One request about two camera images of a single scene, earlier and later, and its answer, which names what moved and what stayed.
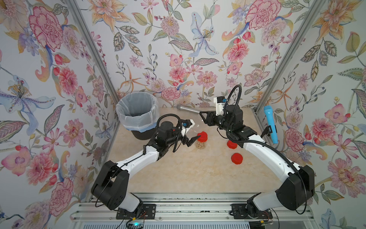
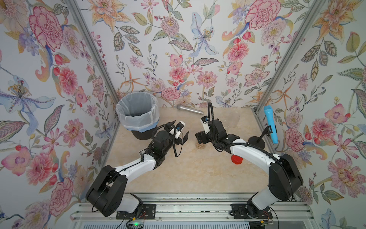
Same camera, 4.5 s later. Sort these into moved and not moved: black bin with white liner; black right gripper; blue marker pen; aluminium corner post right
Moved: black right gripper
Not moved: black bin with white liner; aluminium corner post right; blue marker pen
